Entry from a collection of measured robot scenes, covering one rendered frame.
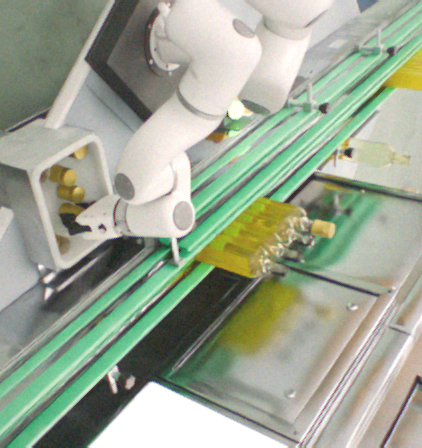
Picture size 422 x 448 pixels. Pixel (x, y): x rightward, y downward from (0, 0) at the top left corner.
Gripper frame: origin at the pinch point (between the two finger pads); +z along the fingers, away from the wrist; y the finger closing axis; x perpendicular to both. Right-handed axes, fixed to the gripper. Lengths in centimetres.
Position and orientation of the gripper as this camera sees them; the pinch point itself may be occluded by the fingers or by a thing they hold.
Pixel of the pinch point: (77, 215)
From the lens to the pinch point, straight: 127.9
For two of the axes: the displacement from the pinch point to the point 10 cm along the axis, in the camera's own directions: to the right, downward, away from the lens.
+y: 5.6, -5.0, 6.6
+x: -3.2, -8.6, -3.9
